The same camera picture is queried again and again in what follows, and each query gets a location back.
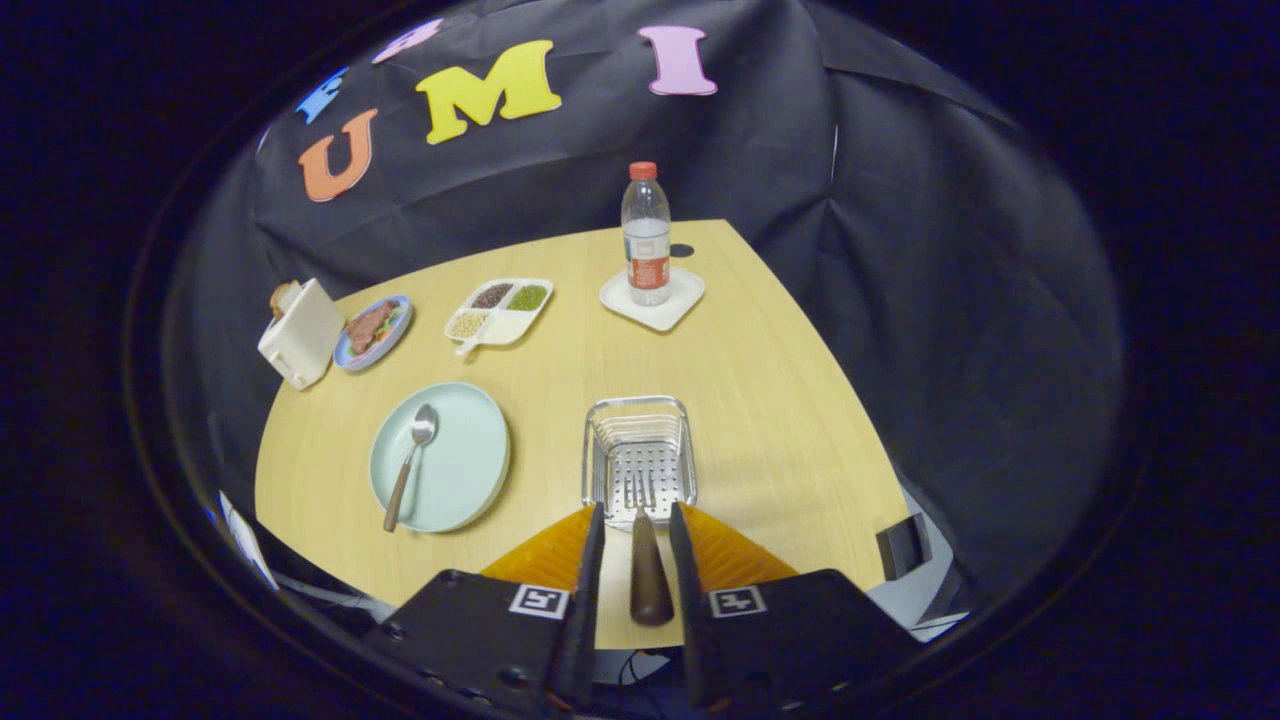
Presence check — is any white divided dish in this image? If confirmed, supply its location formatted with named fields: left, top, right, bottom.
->
left=444, top=278, right=554, bottom=358

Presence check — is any meat and salad food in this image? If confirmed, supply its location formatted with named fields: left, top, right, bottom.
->
left=344, top=300, right=403, bottom=357

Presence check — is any small blue plate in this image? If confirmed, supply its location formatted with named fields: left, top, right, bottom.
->
left=333, top=294, right=413, bottom=373

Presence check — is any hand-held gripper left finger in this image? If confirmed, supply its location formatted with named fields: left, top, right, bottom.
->
left=375, top=502, right=607, bottom=713

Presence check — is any light green round plate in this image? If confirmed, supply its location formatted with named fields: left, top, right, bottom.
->
left=369, top=382, right=512, bottom=534

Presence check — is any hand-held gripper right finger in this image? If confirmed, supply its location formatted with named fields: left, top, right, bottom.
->
left=668, top=502, right=921, bottom=713

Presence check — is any metal fork with wooden handle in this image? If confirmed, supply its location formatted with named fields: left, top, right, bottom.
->
left=624, top=470, right=676, bottom=628

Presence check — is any white square coaster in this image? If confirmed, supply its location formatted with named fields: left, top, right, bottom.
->
left=599, top=266, right=706, bottom=333

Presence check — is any black backdrop cloth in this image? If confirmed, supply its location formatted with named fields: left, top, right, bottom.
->
left=165, top=0, right=1126, bottom=641

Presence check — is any metal wire basket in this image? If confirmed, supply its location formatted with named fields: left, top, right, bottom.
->
left=581, top=395, right=699, bottom=531

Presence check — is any clear water bottle red cap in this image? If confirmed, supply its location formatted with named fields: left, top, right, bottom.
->
left=621, top=161, right=673, bottom=307

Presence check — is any white toaster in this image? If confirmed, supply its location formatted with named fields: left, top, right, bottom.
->
left=257, top=279, right=347, bottom=391

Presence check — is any metal spoon with wooden handle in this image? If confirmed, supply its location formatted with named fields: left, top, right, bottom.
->
left=383, top=404, right=439, bottom=533

